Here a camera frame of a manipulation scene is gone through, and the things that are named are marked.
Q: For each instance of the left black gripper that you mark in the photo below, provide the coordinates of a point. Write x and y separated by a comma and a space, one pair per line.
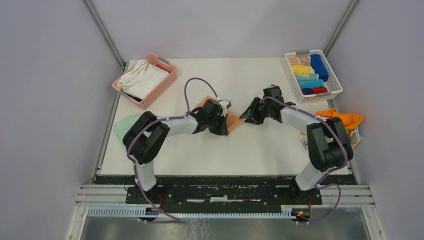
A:
223, 130

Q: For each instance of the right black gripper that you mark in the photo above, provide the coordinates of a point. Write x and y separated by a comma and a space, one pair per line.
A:
251, 110

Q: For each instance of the orange polka dot towel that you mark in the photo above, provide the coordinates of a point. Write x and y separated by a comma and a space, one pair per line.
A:
232, 121

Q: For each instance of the bright orange towel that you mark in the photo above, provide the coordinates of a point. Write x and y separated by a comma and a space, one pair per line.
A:
350, 121

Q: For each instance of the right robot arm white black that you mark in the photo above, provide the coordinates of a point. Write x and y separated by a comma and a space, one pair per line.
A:
328, 145

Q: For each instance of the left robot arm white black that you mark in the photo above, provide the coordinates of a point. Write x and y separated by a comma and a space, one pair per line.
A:
147, 135

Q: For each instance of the teal rolled towel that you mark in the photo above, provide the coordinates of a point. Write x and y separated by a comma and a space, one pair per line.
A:
306, 77

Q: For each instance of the red blue rolled towel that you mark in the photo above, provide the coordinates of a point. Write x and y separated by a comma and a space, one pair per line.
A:
314, 90

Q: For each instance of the light blue rolled towel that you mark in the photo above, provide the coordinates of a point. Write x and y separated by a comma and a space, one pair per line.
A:
311, 83

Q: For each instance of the yellow rolled towel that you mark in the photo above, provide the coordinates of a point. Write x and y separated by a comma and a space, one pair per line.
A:
302, 69

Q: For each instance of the white plastic basket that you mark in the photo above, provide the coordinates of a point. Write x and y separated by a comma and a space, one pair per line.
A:
332, 84

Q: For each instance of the beige printed rolled towel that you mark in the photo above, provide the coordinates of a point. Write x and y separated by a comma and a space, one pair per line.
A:
300, 60

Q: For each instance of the dark blue rolled towel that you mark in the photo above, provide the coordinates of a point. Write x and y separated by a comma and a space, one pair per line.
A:
319, 67

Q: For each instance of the red item in basket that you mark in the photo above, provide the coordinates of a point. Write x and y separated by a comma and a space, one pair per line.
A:
162, 67

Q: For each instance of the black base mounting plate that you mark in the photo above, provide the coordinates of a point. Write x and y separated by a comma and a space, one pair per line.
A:
217, 194

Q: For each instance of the pink plastic basket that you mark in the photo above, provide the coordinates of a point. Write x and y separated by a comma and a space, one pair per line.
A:
153, 59

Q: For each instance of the white cloth in basket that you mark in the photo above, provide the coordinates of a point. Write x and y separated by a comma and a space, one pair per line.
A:
142, 79

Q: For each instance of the mint green folded towel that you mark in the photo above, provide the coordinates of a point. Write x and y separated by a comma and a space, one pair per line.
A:
123, 126

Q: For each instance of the patterned white blue towel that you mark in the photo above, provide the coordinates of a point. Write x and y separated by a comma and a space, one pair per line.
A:
354, 138

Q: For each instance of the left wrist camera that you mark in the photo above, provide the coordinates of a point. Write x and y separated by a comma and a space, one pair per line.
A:
225, 104

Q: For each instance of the white slotted cable duct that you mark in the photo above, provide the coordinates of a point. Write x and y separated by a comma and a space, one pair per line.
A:
145, 212

